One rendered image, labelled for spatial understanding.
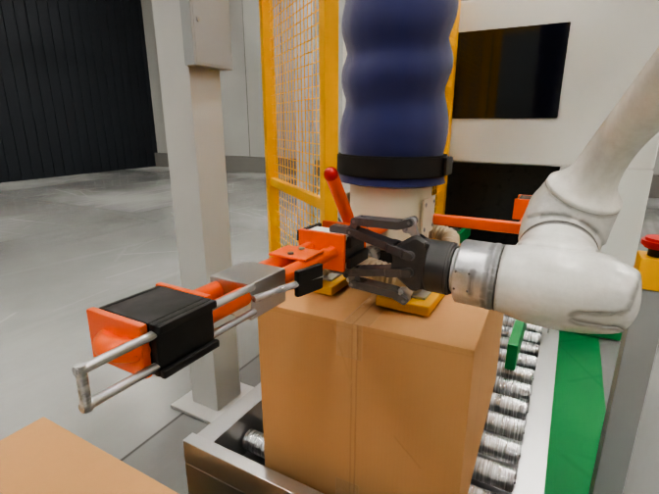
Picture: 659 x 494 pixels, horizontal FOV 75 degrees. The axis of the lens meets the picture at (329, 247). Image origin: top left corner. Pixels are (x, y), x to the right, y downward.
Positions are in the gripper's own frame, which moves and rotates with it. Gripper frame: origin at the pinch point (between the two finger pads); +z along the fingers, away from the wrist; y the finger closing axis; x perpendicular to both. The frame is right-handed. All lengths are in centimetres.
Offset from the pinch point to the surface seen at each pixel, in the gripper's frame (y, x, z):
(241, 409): 49, 10, 30
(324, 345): 18.9, 1.1, 1.4
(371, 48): -31.8, 17.3, 1.9
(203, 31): -48, 66, 89
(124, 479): 55, -15, 41
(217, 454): 48, -5, 23
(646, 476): 107, 113, -75
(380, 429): 32.4, 1.5, -10.1
